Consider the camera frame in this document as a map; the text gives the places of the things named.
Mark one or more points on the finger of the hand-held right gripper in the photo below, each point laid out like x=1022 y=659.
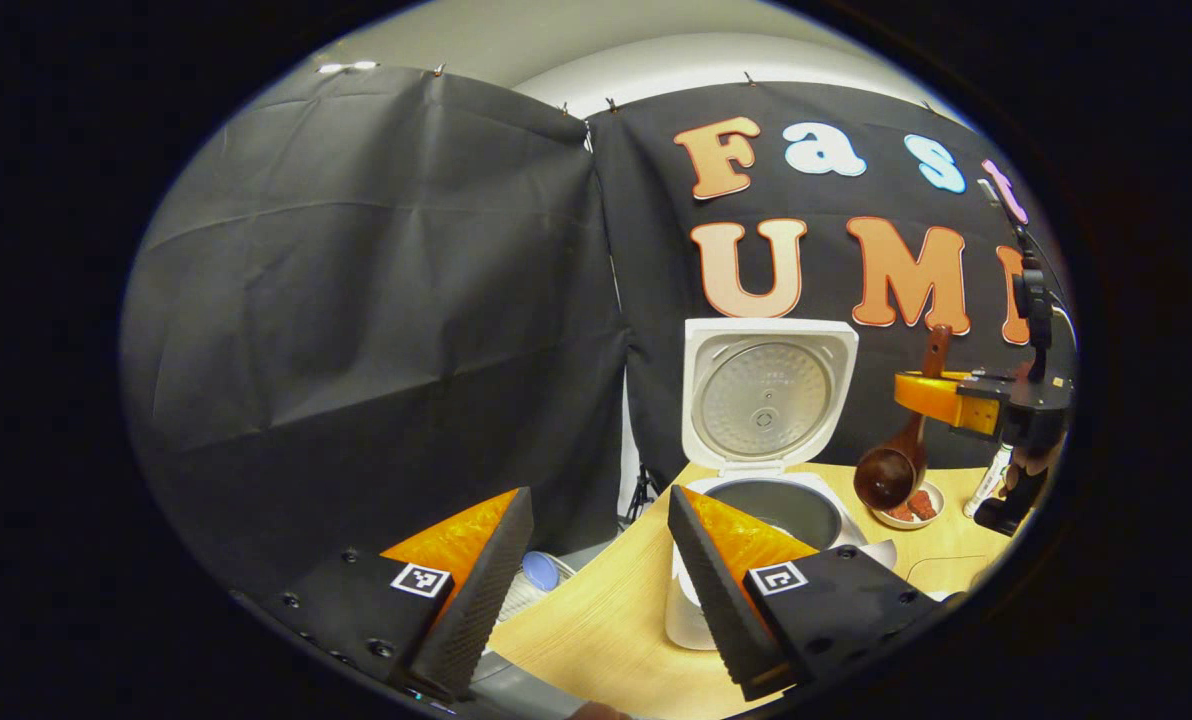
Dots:
x=931 y=395

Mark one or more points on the white round plate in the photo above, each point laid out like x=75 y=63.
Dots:
x=891 y=518

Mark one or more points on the blue round lid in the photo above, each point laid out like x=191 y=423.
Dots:
x=541 y=570

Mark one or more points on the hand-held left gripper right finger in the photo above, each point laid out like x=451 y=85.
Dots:
x=716 y=590

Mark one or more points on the red meat piece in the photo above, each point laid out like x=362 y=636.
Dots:
x=923 y=505
x=901 y=512

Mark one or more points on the brown wooden spoon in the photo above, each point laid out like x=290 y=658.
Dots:
x=886 y=475

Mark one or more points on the black tripod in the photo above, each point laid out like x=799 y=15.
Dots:
x=641 y=495

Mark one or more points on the white drink bottle green label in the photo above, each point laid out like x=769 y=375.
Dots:
x=986 y=485

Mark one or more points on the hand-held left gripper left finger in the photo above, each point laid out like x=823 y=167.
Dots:
x=476 y=600

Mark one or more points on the beige tray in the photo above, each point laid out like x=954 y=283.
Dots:
x=946 y=578

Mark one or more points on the white basket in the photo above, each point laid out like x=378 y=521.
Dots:
x=536 y=600

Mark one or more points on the black backdrop cloth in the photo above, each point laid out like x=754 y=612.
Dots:
x=356 y=300

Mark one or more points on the white rice cooker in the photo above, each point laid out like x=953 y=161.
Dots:
x=766 y=400

